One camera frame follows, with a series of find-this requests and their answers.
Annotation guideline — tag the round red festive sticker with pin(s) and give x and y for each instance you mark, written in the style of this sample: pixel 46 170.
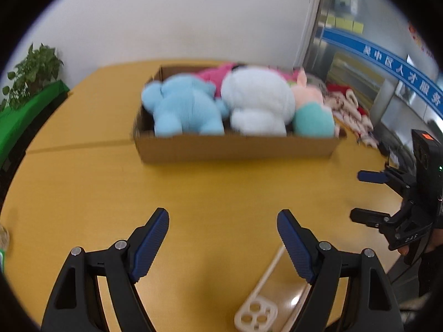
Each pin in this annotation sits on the round red festive sticker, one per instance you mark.
pixel 416 37

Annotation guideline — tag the white panda plush toy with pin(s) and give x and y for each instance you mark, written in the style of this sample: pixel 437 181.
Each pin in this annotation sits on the white panda plush toy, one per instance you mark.
pixel 260 100

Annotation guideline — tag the yellow sticky notes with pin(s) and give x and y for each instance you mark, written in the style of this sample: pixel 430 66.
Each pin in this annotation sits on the yellow sticky notes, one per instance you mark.
pixel 344 24

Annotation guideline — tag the brown cardboard box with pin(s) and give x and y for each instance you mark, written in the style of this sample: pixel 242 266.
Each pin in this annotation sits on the brown cardboard box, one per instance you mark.
pixel 231 145

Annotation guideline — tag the light blue plush toy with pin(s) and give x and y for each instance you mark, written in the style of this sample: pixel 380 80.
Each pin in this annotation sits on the light blue plush toy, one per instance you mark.
pixel 184 103

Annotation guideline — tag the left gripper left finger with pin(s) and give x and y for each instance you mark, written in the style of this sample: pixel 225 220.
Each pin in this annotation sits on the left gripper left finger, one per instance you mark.
pixel 75 302

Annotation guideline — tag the green potted plant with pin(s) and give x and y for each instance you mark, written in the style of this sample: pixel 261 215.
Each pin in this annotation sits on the green potted plant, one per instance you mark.
pixel 39 68

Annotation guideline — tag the pink pig plush toy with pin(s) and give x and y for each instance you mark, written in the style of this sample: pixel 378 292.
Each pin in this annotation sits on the pink pig plush toy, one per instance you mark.
pixel 312 117

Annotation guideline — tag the clear phone case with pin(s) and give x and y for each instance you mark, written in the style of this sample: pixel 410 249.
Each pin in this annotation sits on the clear phone case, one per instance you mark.
pixel 276 301

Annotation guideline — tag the blue banner with characters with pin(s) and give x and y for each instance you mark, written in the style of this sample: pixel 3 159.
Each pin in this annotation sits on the blue banner with characters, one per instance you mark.
pixel 417 81

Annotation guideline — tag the pink plush bear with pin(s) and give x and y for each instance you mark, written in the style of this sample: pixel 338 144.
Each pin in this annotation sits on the pink plush bear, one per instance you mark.
pixel 216 74

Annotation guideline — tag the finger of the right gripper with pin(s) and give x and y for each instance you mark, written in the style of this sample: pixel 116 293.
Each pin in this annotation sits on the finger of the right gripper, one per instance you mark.
pixel 372 177
pixel 372 219

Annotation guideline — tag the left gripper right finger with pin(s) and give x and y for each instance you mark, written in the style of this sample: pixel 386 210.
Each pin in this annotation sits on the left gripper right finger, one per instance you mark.
pixel 348 291

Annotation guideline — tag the green cloth covered bench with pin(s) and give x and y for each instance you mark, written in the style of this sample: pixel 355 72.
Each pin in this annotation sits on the green cloth covered bench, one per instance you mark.
pixel 18 127

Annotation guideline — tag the grey cloth bag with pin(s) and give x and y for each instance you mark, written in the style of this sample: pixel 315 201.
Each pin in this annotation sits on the grey cloth bag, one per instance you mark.
pixel 317 82

